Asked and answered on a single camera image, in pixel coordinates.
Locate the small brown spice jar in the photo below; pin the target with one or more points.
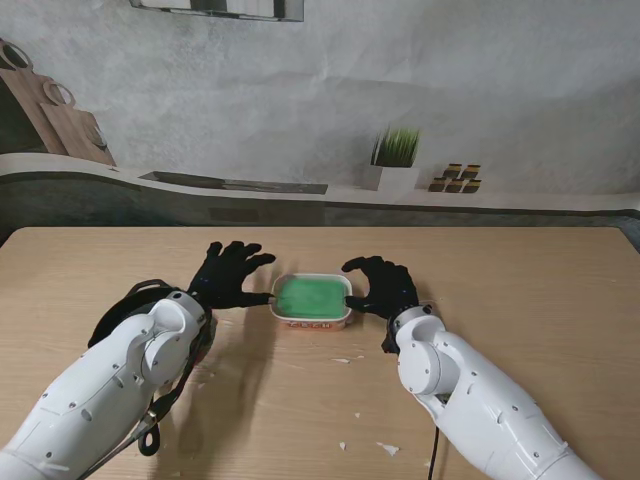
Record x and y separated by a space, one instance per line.
452 171
471 171
437 185
472 186
454 186

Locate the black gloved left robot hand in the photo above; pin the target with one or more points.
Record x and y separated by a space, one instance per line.
225 280

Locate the black cast iron pan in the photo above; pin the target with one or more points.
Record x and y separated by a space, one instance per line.
112 315

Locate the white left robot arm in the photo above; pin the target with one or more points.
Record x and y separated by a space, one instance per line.
110 380

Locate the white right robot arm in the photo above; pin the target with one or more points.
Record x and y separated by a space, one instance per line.
475 395

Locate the green plant in white pot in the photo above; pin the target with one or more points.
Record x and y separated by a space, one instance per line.
395 150

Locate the clear plastic lid green inside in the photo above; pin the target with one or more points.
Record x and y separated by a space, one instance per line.
310 296

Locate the white paper food container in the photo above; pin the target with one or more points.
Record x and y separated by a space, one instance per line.
310 326

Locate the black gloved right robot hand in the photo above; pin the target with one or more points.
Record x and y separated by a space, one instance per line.
392 290

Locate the small wooden cutting board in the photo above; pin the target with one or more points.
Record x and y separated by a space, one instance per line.
75 135

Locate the large wooden cutting board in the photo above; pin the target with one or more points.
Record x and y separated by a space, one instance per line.
25 100

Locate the grey built-in cooktop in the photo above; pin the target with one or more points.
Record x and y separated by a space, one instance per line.
235 184

